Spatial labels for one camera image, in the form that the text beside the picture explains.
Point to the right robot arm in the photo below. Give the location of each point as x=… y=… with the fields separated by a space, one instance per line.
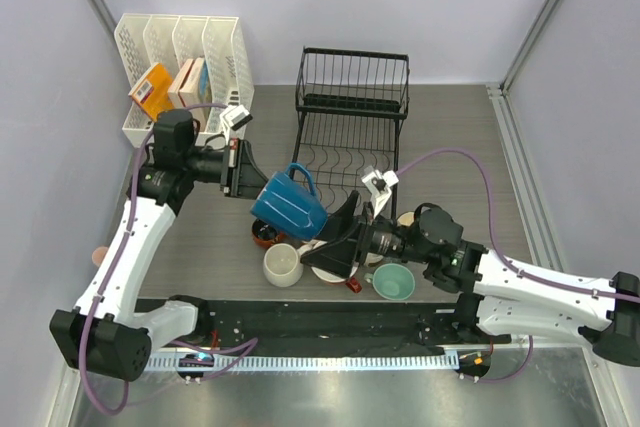
x=497 y=295

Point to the large white red cup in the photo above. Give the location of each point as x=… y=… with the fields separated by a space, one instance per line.
x=330 y=278

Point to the mint green cup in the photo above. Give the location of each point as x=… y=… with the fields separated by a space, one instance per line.
x=392 y=282

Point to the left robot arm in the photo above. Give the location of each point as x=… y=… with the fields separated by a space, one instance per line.
x=103 y=334

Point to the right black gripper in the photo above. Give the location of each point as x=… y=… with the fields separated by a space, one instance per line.
x=338 y=256

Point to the slotted cable duct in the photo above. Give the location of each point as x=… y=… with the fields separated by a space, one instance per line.
x=175 y=361

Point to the blue mug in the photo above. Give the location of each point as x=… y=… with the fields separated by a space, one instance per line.
x=289 y=203

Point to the orange book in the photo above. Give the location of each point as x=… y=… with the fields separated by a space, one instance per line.
x=150 y=92

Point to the cream enamel mug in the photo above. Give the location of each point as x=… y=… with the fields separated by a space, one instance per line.
x=405 y=219

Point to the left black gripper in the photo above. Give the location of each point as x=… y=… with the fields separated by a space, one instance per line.
x=240 y=176

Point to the black wire dish rack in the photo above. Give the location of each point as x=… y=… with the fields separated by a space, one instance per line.
x=351 y=106

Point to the white mug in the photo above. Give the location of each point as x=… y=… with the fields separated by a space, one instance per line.
x=282 y=265

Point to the white plastic file organizer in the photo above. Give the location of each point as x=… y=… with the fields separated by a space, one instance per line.
x=176 y=61

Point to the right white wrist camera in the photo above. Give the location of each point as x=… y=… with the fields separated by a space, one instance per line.
x=380 y=186

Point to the orange black mug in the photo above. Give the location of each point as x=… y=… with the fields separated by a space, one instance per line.
x=265 y=235

